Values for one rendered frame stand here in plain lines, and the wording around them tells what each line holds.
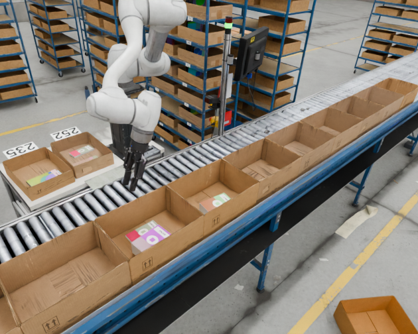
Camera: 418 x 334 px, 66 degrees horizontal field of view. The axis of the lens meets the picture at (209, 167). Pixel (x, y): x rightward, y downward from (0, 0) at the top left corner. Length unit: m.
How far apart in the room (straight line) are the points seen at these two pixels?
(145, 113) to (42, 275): 0.80
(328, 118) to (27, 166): 2.24
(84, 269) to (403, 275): 2.38
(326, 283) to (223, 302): 0.80
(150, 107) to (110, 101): 0.16
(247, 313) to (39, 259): 1.44
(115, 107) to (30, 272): 0.75
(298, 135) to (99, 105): 1.57
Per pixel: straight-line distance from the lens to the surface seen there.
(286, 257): 2.79
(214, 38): 3.00
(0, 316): 1.53
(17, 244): 1.96
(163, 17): 1.69
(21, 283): 1.57
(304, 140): 2.44
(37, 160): 2.54
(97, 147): 2.54
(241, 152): 1.99
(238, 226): 1.64
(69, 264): 1.58
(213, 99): 2.54
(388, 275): 3.00
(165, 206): 1.73
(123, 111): 1.29
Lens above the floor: 2.06
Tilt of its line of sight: 35 degrees down
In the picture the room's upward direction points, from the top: 3 degrees clockwise
